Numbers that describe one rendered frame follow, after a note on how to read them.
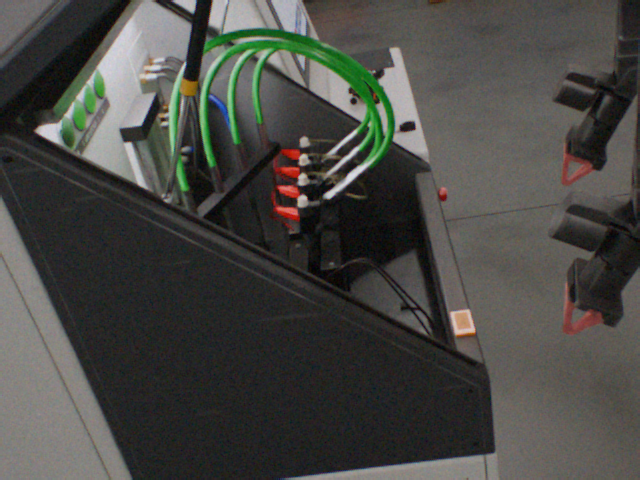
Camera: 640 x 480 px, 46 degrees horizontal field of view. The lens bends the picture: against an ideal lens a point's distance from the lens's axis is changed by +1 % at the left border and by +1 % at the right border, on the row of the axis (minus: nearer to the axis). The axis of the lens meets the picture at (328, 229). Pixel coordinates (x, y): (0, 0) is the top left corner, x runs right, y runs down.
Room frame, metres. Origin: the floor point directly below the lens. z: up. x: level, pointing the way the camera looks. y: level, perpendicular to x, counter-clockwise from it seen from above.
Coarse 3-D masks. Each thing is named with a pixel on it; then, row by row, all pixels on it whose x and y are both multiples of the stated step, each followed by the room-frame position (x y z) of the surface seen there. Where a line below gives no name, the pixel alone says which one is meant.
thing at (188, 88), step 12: (204, 0) 0.83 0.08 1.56; (204, 12) 0.83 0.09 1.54; (192, 24) 0.84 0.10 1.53; (204, 24) 0.83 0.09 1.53; (192, 36) 0.84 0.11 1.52; (204, 36) 0.84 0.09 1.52; (192, 48) 0.84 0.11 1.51; (192, 60) 0.84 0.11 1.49; (192, 72) 0.84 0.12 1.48; (180, 84) 0.85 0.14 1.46; (192, 84) 0.84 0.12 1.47; (192, 96) 0.84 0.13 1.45; (180, 120) 0.85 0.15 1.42; (180, 132) 0.85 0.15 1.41; (180, 144) 0.85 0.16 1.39; (168, 180) 0.86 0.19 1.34; (168, 192) 0.86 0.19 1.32
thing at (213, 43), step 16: (240, 32) 1.16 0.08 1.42; (256, 32) 1.15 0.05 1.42; (272, 32) 1.15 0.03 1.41; (288, 32) 1.15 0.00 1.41; (208, 48) 1.16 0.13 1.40; (320, 48) 1.14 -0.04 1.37; (352, 64) 1.14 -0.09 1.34; (176, 80) 1.17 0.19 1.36; (368, 80) 1.14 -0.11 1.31; (176, 96) 1.17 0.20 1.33; (384, 96) 1.14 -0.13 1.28; (176, 112) 1.17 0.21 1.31; (176, 128) 1.17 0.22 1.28; (384, 144) 1.14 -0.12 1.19
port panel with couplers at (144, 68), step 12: (132, 48) 1.39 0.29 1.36; (144, 48) 1.47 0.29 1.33; (132, 60) 1.37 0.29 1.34; (144, 60) 1.44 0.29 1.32; (156, 60) 1.47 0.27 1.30; (144, 72) 1.42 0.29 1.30; (156, 72) 1.42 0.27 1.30; (144, 84) 1.39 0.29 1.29; (156, 84) 1.47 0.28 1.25; (168, 108) 1.47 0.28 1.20; (168, 120) 1.47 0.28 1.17; (168, 132) 1.45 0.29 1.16; (168, 144) 1.42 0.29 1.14
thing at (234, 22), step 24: (168, 0) 1.53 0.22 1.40; (192, 0) 1.53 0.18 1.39; (216, 0) 1.52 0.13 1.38; (240, 0) 1.52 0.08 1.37; (264, 0) 1.64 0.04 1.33; (216, 24) 1.52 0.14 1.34; (240, 24) 1.52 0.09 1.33; (264, 24) 1.53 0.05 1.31; (288, 72) 1.54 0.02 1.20; (312, 72) 1.82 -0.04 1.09
